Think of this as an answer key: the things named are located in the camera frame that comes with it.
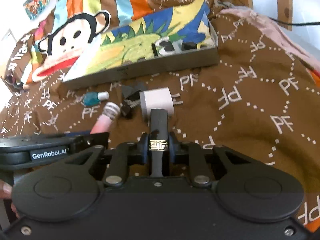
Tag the black gold lipstick tube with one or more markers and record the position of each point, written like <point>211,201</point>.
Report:
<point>158,140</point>

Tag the person's left hand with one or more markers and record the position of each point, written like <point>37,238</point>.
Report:
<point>5,193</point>

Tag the grey metal tray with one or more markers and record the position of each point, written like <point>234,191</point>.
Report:
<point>195,58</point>

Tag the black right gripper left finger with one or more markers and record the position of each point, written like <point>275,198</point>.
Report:
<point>122,157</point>

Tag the pink bed sheet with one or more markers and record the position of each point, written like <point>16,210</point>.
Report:
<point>286,40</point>

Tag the black binder clip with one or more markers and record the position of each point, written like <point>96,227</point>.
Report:
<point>131,98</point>

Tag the striped monkey face pillow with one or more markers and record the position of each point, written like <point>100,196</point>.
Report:
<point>64,35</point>

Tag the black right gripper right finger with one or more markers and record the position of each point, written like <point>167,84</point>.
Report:
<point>193,157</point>

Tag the brown PF patterned duvet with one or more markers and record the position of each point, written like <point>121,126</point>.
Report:
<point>259,100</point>

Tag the dinosaur painting paper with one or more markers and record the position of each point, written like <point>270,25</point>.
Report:
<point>136,41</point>

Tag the white USB charger plug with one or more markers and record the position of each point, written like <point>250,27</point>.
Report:
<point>156,99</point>

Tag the pink cosmetic tube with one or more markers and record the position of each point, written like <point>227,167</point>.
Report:
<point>105,120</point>

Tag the teal nail polish bottle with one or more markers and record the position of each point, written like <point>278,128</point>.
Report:
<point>94,98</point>

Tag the anime drawing lower left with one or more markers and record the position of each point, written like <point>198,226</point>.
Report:
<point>34,8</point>

